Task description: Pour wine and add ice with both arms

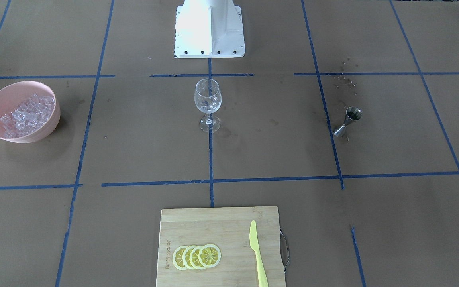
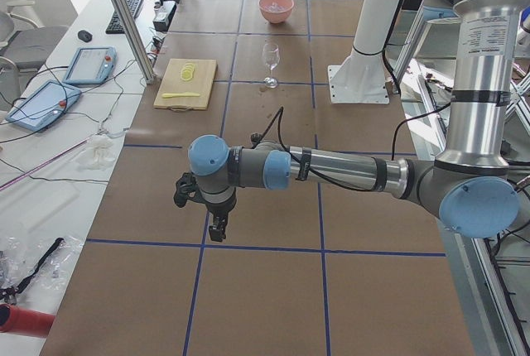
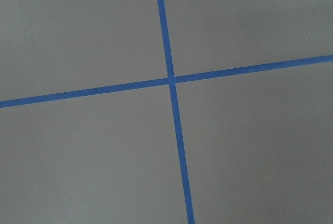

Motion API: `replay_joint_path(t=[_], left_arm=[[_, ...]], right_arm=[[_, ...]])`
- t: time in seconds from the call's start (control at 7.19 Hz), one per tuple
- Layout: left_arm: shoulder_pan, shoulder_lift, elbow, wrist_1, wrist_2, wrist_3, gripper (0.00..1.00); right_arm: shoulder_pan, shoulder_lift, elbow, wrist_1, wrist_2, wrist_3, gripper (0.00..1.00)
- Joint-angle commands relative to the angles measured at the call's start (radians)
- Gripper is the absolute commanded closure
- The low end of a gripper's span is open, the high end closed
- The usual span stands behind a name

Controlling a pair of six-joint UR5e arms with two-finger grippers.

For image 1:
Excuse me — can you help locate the steel cocktail jigger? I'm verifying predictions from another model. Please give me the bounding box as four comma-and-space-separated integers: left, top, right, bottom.
333, 106, 363, 138

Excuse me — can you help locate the yellow plastic knife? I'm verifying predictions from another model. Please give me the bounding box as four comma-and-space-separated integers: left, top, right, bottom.
248, 220, 269, 287

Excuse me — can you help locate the clear ice cubes pile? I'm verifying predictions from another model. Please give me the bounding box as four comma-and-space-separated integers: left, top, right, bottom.
0, 93, 56, 138

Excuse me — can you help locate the clear wine glass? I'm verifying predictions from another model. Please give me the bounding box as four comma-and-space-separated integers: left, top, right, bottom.
194, 78, 222, 132

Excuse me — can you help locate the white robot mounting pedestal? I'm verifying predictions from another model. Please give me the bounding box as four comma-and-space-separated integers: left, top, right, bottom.
174, 0, 246, 59

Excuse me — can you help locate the bamboo cutting board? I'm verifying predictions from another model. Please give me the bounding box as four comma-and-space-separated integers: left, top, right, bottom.
155, 206, 286, 287

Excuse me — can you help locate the lemon slice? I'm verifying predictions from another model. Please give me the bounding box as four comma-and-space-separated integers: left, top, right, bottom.
173, 245, 188, 271
189, 246, 206, 269
182, 245, 198, 269
198, 244, 222, 268

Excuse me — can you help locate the pink bowl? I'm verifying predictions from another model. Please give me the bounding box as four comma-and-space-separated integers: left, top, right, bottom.
0, 81, 61, 143

